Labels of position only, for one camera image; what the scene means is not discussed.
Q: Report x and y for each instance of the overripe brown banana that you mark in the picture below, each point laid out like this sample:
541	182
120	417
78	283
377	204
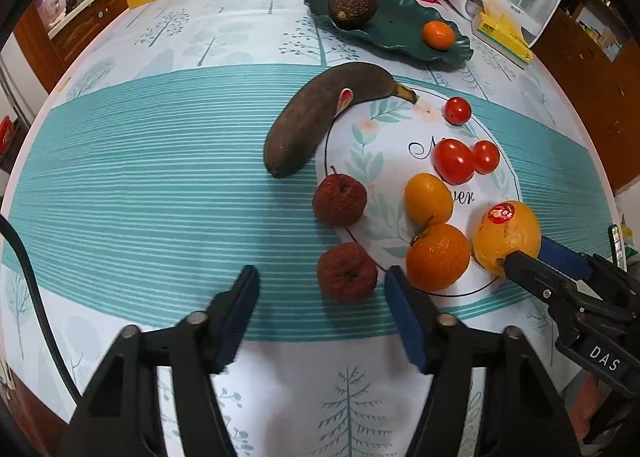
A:
310	117

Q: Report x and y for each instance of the smooth small orange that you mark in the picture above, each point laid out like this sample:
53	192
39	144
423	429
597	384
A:
428	198

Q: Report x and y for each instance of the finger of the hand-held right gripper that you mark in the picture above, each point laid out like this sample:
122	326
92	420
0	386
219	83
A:
562	254
532	274

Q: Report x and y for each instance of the bumpy mandarin with stem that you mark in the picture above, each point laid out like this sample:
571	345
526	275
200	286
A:
437	258

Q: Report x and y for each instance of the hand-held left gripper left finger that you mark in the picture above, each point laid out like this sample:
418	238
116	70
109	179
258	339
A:
239	309

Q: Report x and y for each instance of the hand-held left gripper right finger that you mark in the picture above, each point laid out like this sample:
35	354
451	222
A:
406	317

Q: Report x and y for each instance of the dark brown avocado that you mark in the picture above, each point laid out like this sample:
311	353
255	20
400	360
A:
351	4

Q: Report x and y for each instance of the small tangerine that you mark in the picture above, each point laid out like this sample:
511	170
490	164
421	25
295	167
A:
438	35

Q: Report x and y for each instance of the yellow tissue box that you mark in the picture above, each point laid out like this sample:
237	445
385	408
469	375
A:
502	32

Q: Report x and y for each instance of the wooden cabinet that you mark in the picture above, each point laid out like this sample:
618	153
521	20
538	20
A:
600	77
65	32

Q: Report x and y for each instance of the small cherry tomato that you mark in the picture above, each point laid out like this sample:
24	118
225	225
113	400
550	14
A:
486	157
457	110

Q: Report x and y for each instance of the shriveled red apple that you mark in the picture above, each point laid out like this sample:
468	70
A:
346	271
340	199

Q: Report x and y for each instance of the large orange with red sticker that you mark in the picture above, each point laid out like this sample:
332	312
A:
507	242

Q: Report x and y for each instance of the large red tomato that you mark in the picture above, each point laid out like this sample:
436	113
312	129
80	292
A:
452	161

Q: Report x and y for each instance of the dark green wavy plate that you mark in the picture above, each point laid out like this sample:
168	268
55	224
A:
395	22

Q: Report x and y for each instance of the tree print tablecloth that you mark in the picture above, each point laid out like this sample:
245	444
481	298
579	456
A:
150	162

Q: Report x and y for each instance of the red container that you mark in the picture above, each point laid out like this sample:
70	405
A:
6	136

